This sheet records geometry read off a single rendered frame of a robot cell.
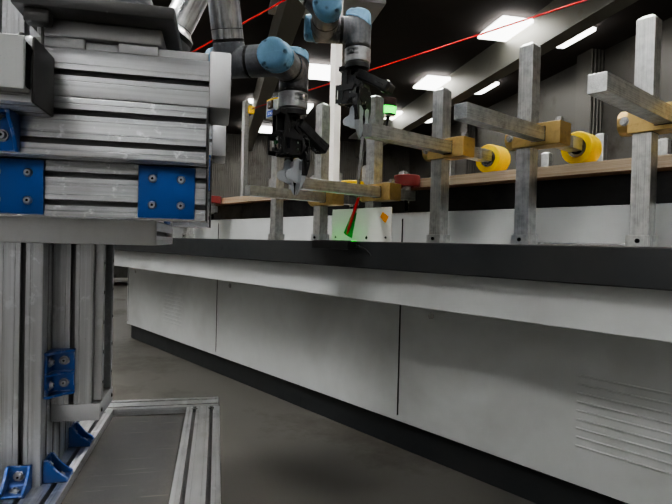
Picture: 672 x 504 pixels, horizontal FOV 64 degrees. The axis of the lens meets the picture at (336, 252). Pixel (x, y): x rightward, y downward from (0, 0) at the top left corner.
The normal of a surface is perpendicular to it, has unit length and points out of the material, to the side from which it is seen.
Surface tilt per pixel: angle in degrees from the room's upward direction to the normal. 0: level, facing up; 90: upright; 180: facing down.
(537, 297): 90
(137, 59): 90
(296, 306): 90
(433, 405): 90
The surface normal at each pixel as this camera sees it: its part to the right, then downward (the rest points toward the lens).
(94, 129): 0.22, 0.02
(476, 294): -0.76, -0.01
